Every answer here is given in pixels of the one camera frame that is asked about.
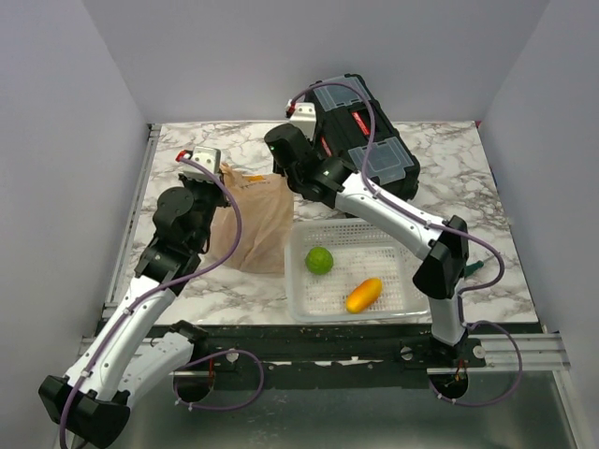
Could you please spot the white plastic basket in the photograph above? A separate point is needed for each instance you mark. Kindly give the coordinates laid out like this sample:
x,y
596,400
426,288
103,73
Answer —
x,y
360,251

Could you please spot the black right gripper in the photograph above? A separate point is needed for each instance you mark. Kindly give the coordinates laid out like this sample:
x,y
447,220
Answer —
x,y
277,170

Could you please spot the orange yellow fake mango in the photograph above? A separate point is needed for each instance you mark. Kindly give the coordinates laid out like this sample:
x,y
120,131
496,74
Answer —
x,y
363,296

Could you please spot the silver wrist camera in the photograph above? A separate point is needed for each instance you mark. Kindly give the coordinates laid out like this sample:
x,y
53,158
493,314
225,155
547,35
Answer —
x,y
200,164
303,116

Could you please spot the aluminium frame rail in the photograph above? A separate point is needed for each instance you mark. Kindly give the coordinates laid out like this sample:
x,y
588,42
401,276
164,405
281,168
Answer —
x,y
499,350

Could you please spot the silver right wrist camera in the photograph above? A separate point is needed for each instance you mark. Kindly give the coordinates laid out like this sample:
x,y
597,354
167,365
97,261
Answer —
x,y
303,116

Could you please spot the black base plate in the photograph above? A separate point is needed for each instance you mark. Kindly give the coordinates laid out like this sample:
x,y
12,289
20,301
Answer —
x,y
328,357

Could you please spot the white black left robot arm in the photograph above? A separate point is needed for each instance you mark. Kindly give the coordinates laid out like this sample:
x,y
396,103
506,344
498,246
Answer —
x,y
93,401

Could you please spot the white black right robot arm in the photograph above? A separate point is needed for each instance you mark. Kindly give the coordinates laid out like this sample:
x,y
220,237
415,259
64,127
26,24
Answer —
x,y
441,245

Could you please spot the green handled screwdriver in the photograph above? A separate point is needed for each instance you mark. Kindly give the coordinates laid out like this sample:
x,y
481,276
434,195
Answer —
x,y
473,268

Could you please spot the translucent orange plastic bag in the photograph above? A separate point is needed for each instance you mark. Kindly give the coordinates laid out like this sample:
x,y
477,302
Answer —
x,y
267,211

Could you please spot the green fake lime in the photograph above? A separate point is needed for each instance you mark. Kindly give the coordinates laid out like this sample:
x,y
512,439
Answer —
x,y
319,261

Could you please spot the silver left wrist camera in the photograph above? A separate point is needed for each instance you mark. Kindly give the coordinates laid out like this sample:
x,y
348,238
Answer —
x,y
200,164

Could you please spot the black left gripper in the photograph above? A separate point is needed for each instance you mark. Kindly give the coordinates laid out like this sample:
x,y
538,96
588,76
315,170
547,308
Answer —
x,y
190,183

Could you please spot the black plastic toolbox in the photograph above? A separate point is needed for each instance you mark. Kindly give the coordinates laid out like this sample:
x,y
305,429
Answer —
x,y
347,116

